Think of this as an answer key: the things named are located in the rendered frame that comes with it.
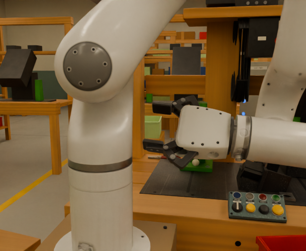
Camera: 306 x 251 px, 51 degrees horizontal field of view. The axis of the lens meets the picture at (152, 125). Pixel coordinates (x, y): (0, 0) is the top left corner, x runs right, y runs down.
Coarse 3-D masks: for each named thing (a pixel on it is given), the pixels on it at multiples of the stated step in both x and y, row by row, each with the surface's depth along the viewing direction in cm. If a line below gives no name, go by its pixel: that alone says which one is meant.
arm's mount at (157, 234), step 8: (64, 224) 74; (136, 224) 74; (144, 224) 74; (152, 224) 74; (160, 224) 74; (168, 224) 74; (176, 224) 74; (56, 232) 70; (64, 232) 70; (144, 232) 70; (152, 232) 70; (160, 232) 70; (168, 232) 70; (176, 232) 74; (48, 240) 67; (56, 240) 67; (152, 240) 67; (160, 240) 67; (168, 240) 67; (176, 240) 74; (40, 248) 64; (48, 248) 64; (152, 248) 65; (160, 248) 65; (168, 248) 65; (176, 248) 75
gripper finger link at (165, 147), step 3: (171, 141) 60; (174, 141) 60; (165, 144) 60; (168, 144) 60; (171, 144) 60; (174, 144) 59; (165, 147) 59; (168, 147) 59; (171, 147) 59; (174, 147) 60; (177, 147) 60; (180, 147) 62; (165, 150) 59; (174, 150) 61; (177, 150) 61; (180, 150) 62; (165, 156) 61
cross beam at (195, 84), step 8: (152, 80) 154; (160, 80) 153; (168, 80) 152; (176, 80) 152; (184, 80) 151; (192, 80) 150; (200, 80) 150; (256, 80) 145; (152, 88) 155; (160, 88) 154; (168, 88) 153; (176, 88) 152; (184, 88) 152; (192, 88) 151; (200, 88) 150; (256, 88) 145
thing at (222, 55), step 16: (208, 32) 137; (224, 32) 135; (208, 48) 138; (224, 48) 137; (208, 64) 139; (224, 64) 138; (208, 80) 140; (224, 80) 139; (208, 96) 141; (224, 96) 140; (144, 112) 157; (144, 128) 158; (224, 160) 145
